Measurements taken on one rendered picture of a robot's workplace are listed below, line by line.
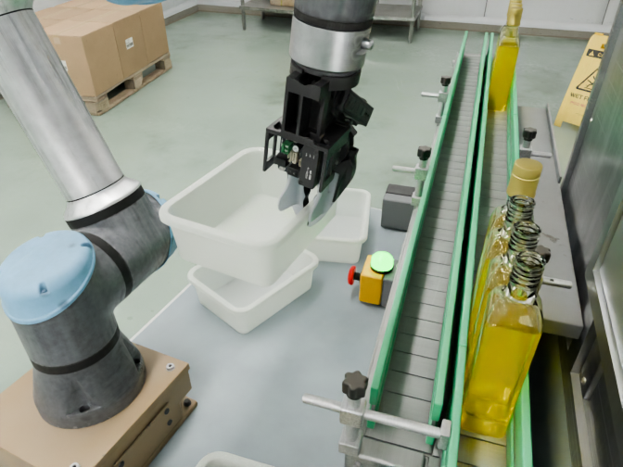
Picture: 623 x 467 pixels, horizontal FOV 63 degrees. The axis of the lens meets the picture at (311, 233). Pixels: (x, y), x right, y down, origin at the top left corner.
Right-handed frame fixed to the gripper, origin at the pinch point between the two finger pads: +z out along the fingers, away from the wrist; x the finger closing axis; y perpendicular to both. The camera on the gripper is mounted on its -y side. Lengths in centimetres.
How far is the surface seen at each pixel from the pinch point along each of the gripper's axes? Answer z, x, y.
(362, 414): 11.8, 15.6, 15.3
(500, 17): 104, -29, -580
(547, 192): 19, 32, -62
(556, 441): 30, 43, -8
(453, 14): 111, -78, -574
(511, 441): 15.2, 32.3, 7.3
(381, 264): 25.5, 6.7, -25.6
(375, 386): 12.0, 15.6, 11.0
